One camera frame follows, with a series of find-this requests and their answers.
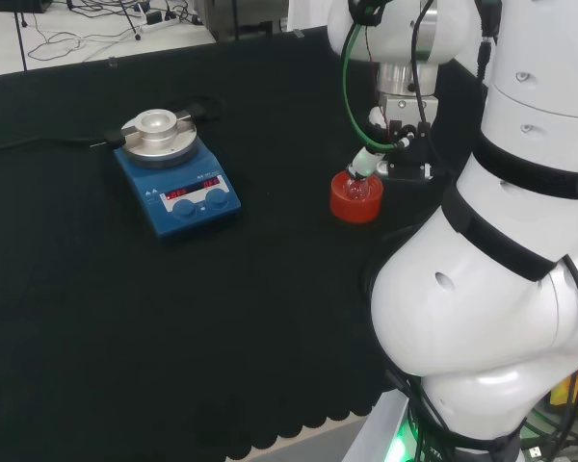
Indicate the black box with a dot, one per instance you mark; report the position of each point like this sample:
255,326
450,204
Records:
19,5

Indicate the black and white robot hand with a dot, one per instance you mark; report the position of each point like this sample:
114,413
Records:
409,159

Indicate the thin dark pole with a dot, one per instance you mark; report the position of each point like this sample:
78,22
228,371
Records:
21,38

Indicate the grey metal cabinet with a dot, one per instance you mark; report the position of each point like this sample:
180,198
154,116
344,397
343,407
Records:
241,17

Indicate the white power strip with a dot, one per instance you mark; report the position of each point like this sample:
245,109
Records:
166,24

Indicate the blue-base heater with metal block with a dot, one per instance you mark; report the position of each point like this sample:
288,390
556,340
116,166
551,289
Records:
192,212

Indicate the black bench cloth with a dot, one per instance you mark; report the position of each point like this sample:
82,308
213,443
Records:
125,313

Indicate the clear glass round-bottom flask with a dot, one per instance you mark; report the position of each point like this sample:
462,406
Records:
357,190

